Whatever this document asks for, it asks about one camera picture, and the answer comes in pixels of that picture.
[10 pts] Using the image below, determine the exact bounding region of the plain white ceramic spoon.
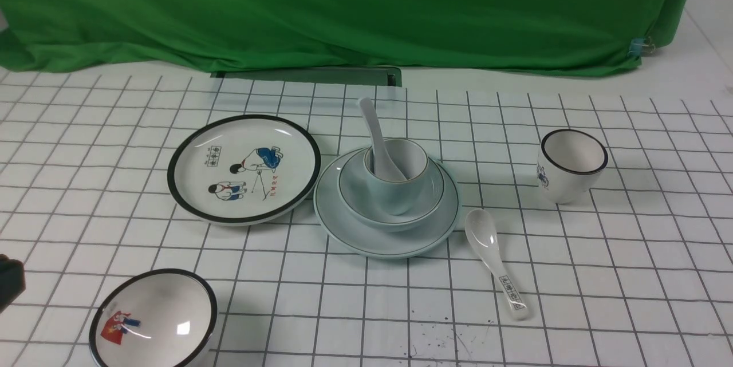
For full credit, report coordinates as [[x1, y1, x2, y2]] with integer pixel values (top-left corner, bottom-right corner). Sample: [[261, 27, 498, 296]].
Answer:
[[358, 97, 405, 182]]

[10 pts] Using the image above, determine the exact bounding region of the black-rimmed illustrated bowl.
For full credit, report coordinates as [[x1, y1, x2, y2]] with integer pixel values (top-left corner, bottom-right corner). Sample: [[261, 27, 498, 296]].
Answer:
[[88, 268, 218, 366]]

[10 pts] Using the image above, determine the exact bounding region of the pale celadon plate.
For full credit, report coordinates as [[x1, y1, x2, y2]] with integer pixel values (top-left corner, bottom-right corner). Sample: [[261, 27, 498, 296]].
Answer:
[[313, 148, 461, 259]]

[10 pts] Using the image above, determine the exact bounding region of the green backdrop cloth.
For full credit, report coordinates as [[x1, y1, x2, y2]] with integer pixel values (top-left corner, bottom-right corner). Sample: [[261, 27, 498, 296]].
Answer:
[[2, 0, 687, 77]]

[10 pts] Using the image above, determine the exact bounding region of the pale celadon cup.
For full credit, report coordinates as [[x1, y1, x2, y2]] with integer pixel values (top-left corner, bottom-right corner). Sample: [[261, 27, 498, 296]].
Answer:
[[363, 138, 429, 215]]

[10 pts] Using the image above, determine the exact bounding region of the black-rimmed white cup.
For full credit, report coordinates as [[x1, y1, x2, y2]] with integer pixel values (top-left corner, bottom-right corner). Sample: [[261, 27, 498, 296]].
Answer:
[[537, 129, 609, 204]]

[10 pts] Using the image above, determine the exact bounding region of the dark object at left edge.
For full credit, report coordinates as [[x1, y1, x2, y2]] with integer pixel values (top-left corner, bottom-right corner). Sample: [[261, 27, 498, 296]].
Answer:
[[0, 254, 26, 312]]

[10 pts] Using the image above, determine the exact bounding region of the white grid tablecloth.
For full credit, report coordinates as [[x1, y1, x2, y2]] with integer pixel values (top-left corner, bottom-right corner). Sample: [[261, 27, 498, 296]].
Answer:
[[1, 70, 731, 366]]

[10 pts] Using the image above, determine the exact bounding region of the white spoon with lettering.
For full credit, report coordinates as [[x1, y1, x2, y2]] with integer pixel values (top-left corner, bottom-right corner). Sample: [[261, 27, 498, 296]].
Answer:
[[464, 208, 530, 321]]

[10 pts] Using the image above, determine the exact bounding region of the blue binder clip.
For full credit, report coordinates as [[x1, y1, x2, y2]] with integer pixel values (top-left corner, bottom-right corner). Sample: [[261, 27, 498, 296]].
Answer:
[[626, 37, 657, 57]]

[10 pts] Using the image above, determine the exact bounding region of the black-rimmed illustrated plate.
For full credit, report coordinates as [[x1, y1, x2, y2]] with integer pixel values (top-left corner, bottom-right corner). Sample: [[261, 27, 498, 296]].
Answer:
[[167, 114, 322, 227]]

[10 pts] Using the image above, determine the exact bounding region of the pale celadon bowl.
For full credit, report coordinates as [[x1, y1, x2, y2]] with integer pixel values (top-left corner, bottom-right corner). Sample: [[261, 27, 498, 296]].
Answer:
[[337, 148, 448, 233]]

